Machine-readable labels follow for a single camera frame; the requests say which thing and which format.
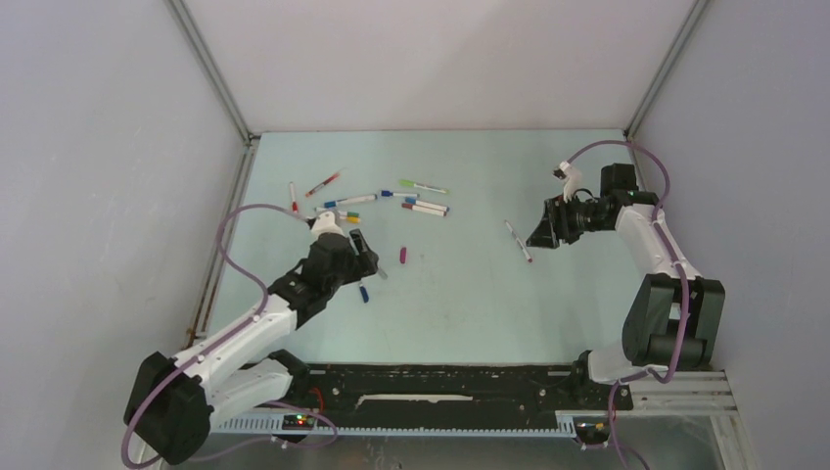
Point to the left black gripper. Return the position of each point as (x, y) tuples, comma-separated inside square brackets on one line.
[(364, 263)]

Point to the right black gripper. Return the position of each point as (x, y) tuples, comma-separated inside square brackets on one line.
[(544, 236)]

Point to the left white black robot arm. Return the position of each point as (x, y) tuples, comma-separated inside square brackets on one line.
[(177, 401)]

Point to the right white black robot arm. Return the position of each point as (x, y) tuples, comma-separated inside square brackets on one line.
[(673, 321)]

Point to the red orange thin pen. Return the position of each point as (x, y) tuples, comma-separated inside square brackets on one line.
[(327, 181)]

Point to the blue marker beside brown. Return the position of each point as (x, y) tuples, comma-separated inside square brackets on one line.
[(427, 205)]

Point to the brown capped marker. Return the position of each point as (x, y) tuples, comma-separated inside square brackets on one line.
[(417, 208)]

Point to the light green marker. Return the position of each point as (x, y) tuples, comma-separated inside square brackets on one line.
[(423, 186)]

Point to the red capped marker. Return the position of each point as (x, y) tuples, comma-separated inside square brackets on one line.
[(293, 197)]

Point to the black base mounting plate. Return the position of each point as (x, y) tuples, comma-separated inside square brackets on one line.
[(422, 397)]

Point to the left controller board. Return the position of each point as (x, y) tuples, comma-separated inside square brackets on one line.
[(298, 422)]

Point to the controller board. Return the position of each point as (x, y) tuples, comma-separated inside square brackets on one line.
[(592, 435), (298, 422)]

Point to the right controller board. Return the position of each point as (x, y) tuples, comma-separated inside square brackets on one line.
[(592, 435)]

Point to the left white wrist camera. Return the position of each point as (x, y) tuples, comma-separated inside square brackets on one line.
[(326, 222)]

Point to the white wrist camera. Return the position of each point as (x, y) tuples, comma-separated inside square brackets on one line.
[(326, 222), (570, 177)]

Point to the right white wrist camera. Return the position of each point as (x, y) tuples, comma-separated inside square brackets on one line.
[(570, 177)]

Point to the right aluminium frame rail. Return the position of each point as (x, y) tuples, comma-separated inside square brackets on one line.
[(677, 46)]

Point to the aluminium frame rail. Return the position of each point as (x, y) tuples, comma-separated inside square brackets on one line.
[(183, 15), (677, 46)]

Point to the left aluminium frame rail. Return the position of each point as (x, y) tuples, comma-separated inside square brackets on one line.
[(183, 15)]

